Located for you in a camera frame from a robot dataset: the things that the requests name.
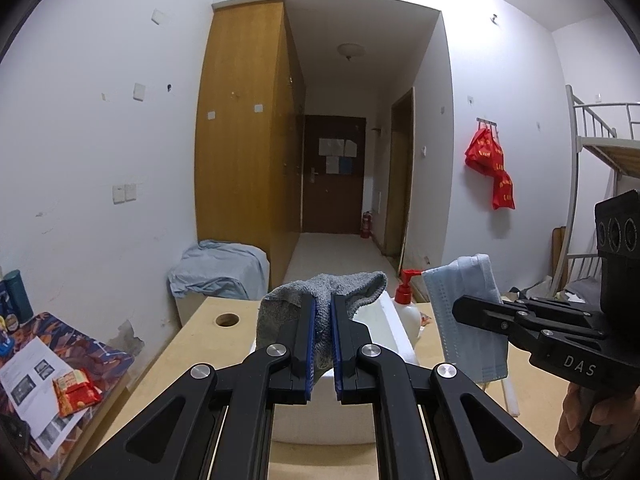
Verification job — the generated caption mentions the dark teal bottle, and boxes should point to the dark teal bottle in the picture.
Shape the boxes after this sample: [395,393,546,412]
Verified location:
[2,270,33,321]

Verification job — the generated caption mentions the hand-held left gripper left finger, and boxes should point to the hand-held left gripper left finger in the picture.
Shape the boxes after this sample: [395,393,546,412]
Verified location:
[65,295,317,480]

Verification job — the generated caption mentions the printed paper sheets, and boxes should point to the printed paper sheets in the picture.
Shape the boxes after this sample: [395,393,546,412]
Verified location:
[0,337,83,456]

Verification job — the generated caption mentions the wooden wardrobe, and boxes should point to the wooden wardrobe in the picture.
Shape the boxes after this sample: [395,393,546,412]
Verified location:
[195,1,307,286]

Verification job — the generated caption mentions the red plastic bag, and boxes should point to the red plastic bag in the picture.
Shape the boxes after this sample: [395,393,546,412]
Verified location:
[465,127,505,178]
[491,170,516,211]

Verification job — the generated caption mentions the wooden board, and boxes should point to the wooden board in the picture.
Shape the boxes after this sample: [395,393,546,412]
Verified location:
[551,226,568,293]

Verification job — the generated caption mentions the white metal bunk bed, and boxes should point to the white metal bunk bed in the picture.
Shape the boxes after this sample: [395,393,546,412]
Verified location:
[565,85,640,301]

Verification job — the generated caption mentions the person's right hand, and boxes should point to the person's right hand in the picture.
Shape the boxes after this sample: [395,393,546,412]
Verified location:
[555,384,597,459]

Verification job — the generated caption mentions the light blue draped cloth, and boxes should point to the light blue draped cloth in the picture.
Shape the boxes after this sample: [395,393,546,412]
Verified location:
[167,240,270,301]

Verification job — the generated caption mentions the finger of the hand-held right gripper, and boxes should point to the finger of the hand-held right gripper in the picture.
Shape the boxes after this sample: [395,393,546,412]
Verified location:
[502,315,607,350]
[451,294,603,333]

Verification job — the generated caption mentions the patterned table cloth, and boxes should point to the patterned table cloth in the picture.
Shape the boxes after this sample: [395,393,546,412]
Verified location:
[0,311,136,461]

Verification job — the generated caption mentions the white lotion bottle red pump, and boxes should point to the white lotion bottle red pump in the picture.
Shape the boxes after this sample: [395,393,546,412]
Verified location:
[394,269,425,346]

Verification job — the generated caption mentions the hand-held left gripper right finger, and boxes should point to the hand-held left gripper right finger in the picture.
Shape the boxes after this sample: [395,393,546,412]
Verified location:
[330,294,576,480]

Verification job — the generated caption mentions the white foam box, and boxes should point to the white foam box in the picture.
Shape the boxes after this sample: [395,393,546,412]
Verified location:
[248,292,421,445]

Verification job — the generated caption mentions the dark brown door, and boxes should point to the dark brown door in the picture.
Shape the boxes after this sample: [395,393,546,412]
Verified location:
[301,115,367,235]

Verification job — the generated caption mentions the red orange snack packet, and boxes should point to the red orange snack packet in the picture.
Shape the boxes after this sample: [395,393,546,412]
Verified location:
[52,369,102,418]

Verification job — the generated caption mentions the white paper notices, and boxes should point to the white paper notices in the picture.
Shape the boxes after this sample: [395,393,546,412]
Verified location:
[319,137,358,157]

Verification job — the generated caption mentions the blue face mask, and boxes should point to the blue face mask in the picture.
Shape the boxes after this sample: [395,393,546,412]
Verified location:
[421,254,509,382]

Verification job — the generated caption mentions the grey sock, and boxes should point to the grey sock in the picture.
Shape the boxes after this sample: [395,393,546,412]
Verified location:
[256,271,388,391]

